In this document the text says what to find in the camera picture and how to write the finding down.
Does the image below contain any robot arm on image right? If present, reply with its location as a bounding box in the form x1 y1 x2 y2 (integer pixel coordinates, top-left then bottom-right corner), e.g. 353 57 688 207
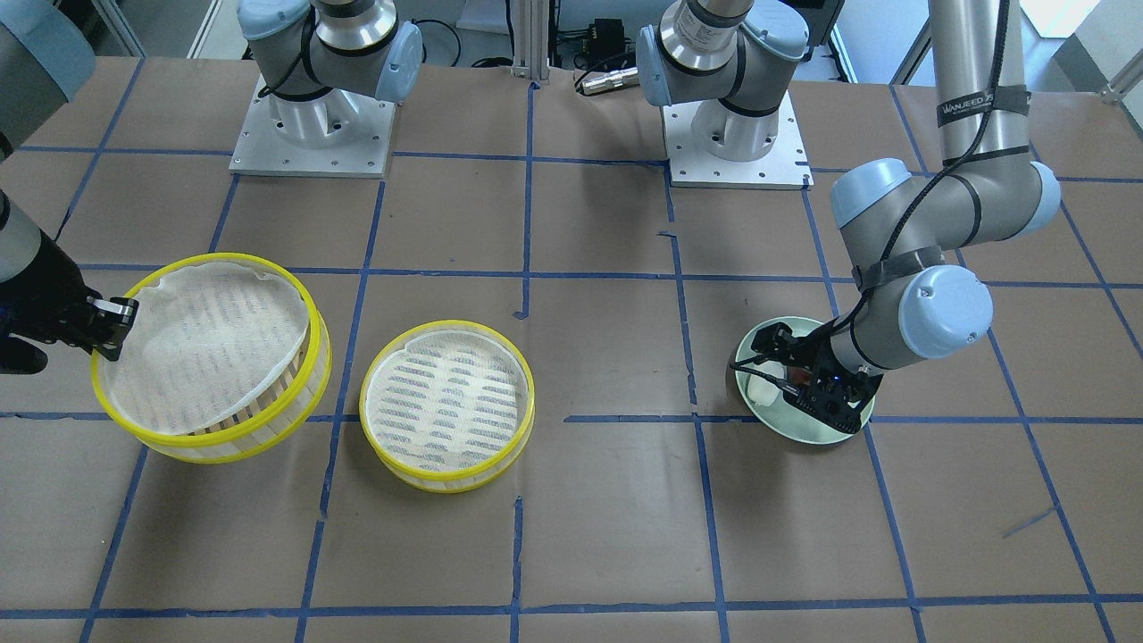
636 1 1061 445

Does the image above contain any silver cylindrical connector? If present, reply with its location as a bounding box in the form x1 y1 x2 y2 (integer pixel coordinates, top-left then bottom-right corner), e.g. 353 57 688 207
576 69 639 96

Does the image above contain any light green plate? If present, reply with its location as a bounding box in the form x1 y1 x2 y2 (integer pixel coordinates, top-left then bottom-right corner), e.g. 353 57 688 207
728 316 876 445

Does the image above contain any black power adapter box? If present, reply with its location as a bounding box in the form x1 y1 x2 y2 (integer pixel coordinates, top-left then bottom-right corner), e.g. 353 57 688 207
583 18 626 61

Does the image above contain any metal base plate arm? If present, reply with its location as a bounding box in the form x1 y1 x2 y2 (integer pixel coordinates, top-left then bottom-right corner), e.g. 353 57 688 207
229 89 397 180
661 93 813 190

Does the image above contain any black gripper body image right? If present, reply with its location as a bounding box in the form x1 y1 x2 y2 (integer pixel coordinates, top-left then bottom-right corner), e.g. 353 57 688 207
785 338 884 435

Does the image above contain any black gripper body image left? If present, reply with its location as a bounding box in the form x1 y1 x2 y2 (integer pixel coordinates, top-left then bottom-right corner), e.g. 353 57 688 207
1 235 96 375

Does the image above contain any white steamer liner cloth upper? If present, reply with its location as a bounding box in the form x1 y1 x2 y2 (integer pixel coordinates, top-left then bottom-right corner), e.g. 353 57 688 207
99 262 309 435

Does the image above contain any dark red bun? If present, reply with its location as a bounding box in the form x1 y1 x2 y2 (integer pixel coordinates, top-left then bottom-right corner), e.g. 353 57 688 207
785 365 813 389

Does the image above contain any white steamed bun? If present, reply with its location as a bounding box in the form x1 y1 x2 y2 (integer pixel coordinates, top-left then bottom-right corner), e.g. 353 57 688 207
746 376 782 407

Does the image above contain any yellow steamer layer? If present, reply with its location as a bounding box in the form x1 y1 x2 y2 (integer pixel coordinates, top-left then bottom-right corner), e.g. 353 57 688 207
359 320 537 495
90 254 331 463

